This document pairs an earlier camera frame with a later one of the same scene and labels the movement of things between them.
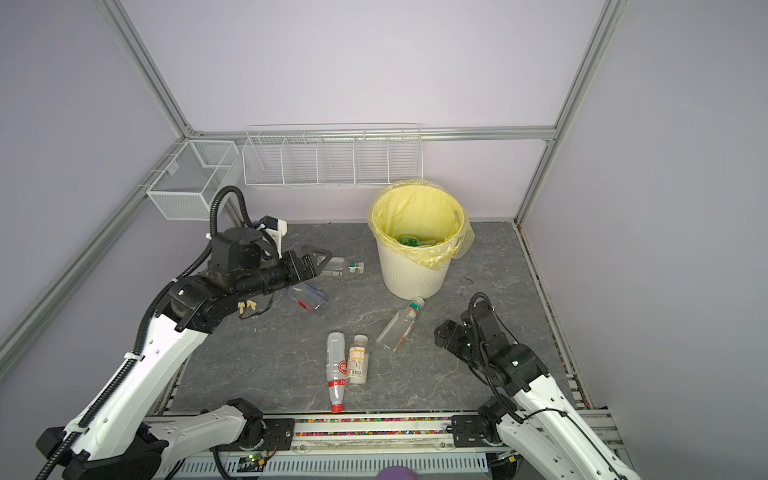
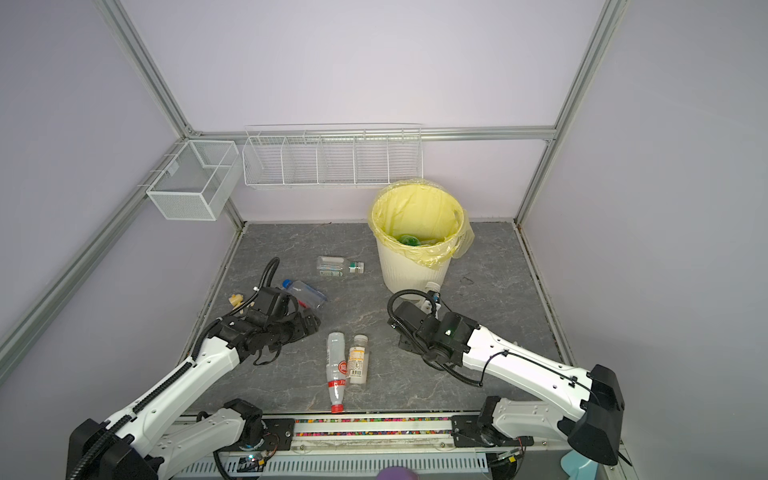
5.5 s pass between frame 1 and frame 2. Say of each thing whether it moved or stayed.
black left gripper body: moved
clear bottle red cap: stayed
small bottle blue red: stayed
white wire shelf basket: stayed
